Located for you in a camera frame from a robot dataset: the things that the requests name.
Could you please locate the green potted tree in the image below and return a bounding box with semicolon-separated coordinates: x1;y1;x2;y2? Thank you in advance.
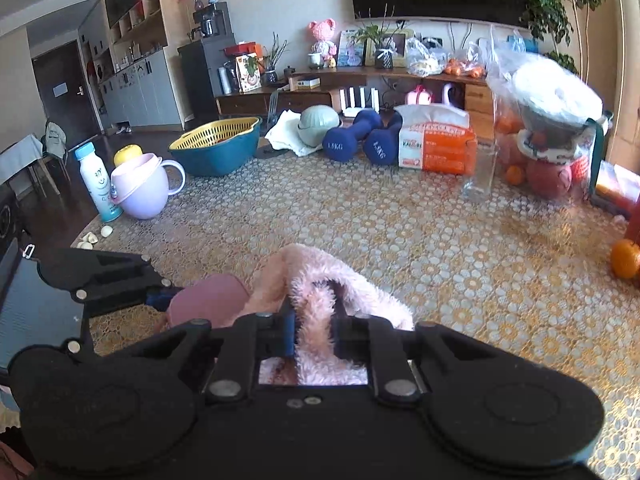
520;0;605;80

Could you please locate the black cabinet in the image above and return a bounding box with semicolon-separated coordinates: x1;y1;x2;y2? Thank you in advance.
178;1;236;122

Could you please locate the plastic bag of fruit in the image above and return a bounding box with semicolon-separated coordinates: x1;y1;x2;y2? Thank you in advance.
487;48;614;202

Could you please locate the orange tangerine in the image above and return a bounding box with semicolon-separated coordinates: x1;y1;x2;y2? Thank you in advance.
610;238;640;280

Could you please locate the green ceramic pot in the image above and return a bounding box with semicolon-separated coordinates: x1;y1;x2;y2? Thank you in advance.
297;105;341;148

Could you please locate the white cloth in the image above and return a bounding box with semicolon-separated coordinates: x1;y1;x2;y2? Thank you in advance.
266;110;321;157

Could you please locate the white milk bottle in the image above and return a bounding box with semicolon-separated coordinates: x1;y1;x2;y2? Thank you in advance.
74;142;122;222

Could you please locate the clear drinking glass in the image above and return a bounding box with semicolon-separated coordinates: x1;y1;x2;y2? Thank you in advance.
462;140;499;203

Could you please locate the blue dumbbell right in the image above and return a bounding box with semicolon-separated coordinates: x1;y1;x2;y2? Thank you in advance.
363;110;402;166

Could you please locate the photo frame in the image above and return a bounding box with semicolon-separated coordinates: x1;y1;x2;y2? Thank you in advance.
363;28;414;68

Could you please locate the orange tissue box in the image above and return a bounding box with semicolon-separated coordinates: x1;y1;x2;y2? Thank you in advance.
395;104;477;176

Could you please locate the blue dumbbell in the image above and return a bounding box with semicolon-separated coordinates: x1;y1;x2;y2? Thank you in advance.
322;108;383;162
363;110;402;166

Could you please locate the blue yellow basket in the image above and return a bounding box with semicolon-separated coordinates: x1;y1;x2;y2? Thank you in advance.
168;117;262;177

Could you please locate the blue dumbbell left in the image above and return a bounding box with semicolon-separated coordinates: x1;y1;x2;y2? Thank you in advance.
322;108;383;162

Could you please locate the lilac pitcher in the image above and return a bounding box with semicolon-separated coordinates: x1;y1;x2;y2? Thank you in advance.
110;153;186;220

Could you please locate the wooden tv console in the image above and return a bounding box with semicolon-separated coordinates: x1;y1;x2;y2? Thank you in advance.
216;66;494;141

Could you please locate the pink plush toy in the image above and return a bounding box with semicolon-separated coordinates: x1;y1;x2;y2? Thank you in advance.
308;18;337;68

